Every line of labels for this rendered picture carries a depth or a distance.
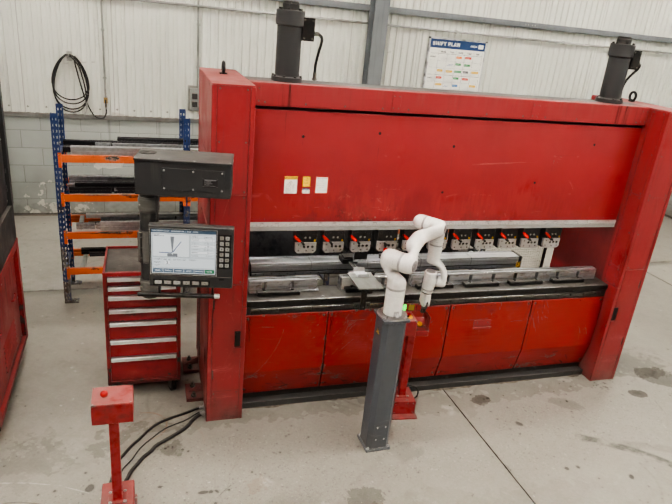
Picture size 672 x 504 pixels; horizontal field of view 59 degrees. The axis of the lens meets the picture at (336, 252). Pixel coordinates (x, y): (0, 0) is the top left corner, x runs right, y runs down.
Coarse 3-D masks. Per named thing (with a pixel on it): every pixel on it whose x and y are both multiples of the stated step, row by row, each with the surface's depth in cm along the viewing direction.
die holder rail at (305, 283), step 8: (248, 280) 413; (256, 280) 411; (264, 280) 412; (272, 280) 414; (280, 280) 415; (288, 280) 417; (296, 280) 419; (304, 280) 421; (312, 280) 423; (248, 288) 413; (256, 288) 412; (272, 288) 416; (280, 288) 418; (304, 288) 424; (312, 288) 426
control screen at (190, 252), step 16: (160, 240) 318; (176, 240) 319; (192, 240) 320; (208, 240) 321; (160, 256) 322; (176, 256) 323; (192, 256) 324; (208, 256) 325; (160, 272) 325; (176, 272) 326; (192, 272) 327; (208, 272) 328
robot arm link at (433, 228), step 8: (424, 224) 382; (432, 224) 378; (440, 224) 376; (416, 232) 373; (424, 232) 373; (432, 232) 375; (440, 232) 376; (408, 240) 370; (416, 240) 368; (424, 240) 372; (408, 248) 367; (416, 248) 364; (400, 256) 357; (408, 256) 356; (416, 256) 359; (400, 264) 356; (408, 264) 354; (416, 264) 357; (408, 272) 356
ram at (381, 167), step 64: (256, 128) 369; (320, 128) 381; (384, 128) 394; (448, 128) 407; (512, 128) 421; (576, 128) 437; (640, 128) 453; (256, 192) 385; (384, 192) 411; (448, 192) 426; (512, 192) 442; (576, 192) 459
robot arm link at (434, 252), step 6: (432, 246) 399; (438, 246) 398; (432, 252) 400; (438, 252) 399; (432, 258) 401; (438, 258) 401; (432, 264) 403; (438, 264) 402; (444, 270) 403; (438, 276) 409; (444, 276) 404; (438, 282) 406; (444, 282) 406
